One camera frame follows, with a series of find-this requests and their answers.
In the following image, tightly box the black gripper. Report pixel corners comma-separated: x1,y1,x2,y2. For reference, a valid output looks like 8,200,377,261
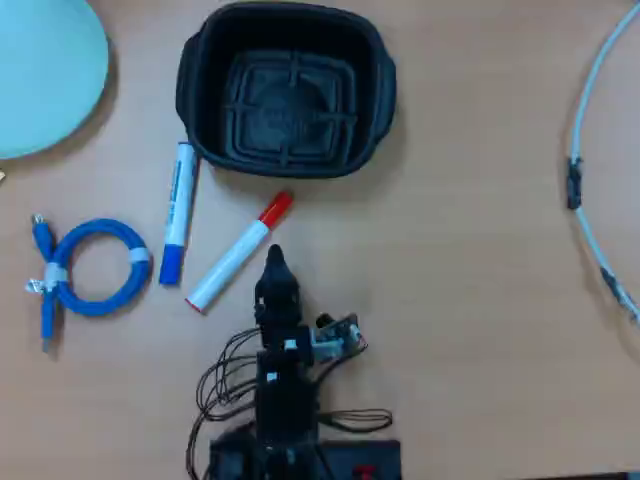
253,243,310,354

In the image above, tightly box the red capped white marker pen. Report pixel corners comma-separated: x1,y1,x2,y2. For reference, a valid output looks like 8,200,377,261
183,190,295,316

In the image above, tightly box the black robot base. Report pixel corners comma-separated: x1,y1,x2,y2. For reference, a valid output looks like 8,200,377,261
207,433,404,480

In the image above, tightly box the blue capped white marker pen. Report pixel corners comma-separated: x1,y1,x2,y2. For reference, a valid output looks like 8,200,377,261
158,140,200,287

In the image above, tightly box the black square bowl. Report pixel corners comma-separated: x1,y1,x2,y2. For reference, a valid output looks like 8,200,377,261
174,1,399,181

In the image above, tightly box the light green round plate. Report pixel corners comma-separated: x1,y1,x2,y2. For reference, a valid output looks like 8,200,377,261
0,0,111,161

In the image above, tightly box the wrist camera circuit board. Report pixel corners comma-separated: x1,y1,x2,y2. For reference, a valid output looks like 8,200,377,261
309,312,370,366

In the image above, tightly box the thin black wire bundle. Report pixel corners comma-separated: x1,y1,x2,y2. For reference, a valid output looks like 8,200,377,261
184,327,265,480

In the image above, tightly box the thick black camera cable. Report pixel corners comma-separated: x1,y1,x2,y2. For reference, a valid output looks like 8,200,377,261
307,352,351,396

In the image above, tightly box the coiled blue USB cable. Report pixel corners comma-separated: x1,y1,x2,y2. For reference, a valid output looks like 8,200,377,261
24,213,154,356

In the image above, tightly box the black wire loop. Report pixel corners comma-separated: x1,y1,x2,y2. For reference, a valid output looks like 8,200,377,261
317,407,395,433

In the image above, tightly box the white cable with black tape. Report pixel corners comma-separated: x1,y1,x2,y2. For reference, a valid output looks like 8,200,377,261
566,2,640,326

